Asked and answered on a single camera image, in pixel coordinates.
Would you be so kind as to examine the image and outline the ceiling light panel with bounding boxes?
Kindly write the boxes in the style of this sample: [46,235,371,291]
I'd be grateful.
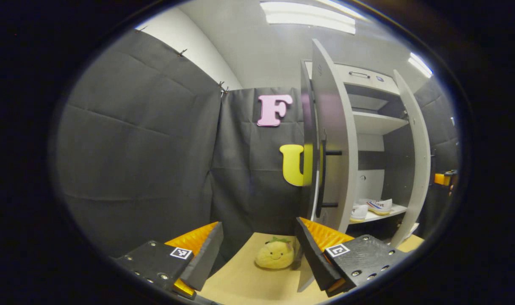
[260,1,357,34]
[408,52,434,79]

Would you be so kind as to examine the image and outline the black door handle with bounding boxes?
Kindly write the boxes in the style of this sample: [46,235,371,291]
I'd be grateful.
[316,130,343,219]

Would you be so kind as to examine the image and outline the white canvas shoe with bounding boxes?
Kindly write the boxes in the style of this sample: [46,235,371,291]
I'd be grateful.
[365,198,393,216]
[350,204,369,223]

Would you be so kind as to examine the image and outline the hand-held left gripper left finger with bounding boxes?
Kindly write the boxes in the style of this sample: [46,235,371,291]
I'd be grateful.
[114,221,224,299]

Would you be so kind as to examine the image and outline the yellow plush toy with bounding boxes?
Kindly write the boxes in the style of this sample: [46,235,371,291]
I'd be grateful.
[255,236,295,270]

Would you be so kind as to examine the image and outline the white cabinet door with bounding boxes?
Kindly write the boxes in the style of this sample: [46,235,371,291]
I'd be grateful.
[391,70,432,248]
[298,38,360,293]

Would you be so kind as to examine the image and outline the white shoe cabinet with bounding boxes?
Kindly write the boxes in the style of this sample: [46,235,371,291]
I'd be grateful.
[304,61,415,244]

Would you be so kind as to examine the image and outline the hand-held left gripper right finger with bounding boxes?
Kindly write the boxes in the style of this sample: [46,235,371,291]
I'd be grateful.
[295,217,410,297]

